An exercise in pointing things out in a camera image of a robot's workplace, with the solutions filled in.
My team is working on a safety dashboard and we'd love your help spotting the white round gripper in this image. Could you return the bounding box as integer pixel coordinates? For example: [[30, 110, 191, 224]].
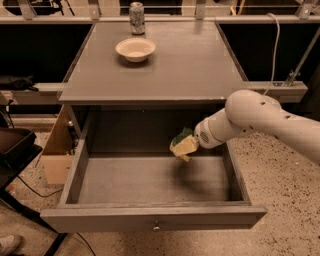
[[169, 118, 222, 163]]

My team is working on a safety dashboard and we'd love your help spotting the green and yellow sponge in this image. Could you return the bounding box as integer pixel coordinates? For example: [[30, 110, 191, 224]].
[[171, 127, 193, 146]]

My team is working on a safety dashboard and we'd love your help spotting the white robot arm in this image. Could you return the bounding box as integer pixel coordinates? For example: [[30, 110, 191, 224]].
[[169, 90, 320, 165]]

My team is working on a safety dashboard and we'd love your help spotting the open grey top drawer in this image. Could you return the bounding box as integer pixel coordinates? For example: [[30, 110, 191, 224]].
[[41, 112, 267, 233]]

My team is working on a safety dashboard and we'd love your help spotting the round metal drawer knob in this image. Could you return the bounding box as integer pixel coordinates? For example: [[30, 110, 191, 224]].
[[152, 225, 161, 232]]

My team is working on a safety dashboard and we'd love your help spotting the grey wooden drawer cabinet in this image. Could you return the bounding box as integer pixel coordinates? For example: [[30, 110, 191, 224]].
[[60, 21, 244, 153]]

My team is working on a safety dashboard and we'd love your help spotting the white ceramic bowl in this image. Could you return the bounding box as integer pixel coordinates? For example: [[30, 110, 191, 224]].
[[116, 38, 156, 63]]

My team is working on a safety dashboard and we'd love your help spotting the cardboard box beside cabinet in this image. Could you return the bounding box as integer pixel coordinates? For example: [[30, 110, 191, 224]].
[[41, 106, 78, 185]]

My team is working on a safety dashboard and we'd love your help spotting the green white soda can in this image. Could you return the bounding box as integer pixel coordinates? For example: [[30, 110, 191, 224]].
[[129, 2, 145, 35]]

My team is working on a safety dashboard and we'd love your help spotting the black tray stand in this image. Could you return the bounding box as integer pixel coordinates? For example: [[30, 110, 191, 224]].
[[0, 128, 67, 256]]

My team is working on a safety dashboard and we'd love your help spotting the white shoe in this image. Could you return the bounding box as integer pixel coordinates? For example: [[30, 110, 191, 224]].
[[0, 235, 21, 256]]

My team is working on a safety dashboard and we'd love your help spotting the black floor cable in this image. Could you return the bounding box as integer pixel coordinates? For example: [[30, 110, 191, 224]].
[[16, 174, 98, 256]]

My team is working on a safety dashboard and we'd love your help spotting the white hanging cable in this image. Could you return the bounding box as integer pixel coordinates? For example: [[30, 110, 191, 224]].
[[263, 12, 282, 96]]

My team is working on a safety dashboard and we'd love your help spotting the metal railing frame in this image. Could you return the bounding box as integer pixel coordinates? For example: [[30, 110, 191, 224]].
[[0, 16, 307, 102]]

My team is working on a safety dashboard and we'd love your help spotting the black bag on rail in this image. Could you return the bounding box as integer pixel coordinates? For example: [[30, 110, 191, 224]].
[[0, 75, 38, 91]]

